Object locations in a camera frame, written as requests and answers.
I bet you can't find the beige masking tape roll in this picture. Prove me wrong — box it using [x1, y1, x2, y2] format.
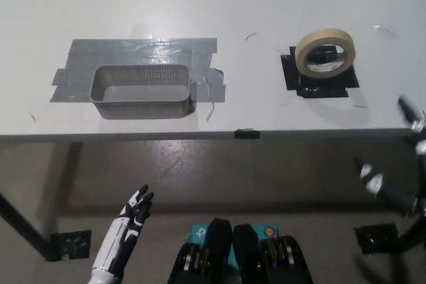
[294, 28, 356, 80]

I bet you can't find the small grey mesh container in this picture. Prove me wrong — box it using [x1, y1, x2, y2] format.
[89, 63, 192, 121]

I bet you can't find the black metal table leg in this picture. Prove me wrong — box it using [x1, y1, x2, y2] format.
[397, 209, 426, 258]
[0, 192, 59, 261]

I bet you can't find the black tape square patch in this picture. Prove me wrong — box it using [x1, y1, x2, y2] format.
[280, 44, 360, 99]

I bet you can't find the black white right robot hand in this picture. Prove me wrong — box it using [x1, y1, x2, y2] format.
[353, 94, 426, 222]

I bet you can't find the black teal robot body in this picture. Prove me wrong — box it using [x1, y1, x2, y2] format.
[168, 217, 314, 284]

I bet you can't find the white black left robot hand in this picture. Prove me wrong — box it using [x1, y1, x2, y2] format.
[92, 184, 155, 274]

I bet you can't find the grey duct tape patch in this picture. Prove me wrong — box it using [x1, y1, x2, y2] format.
[49, 37, 227, 105]

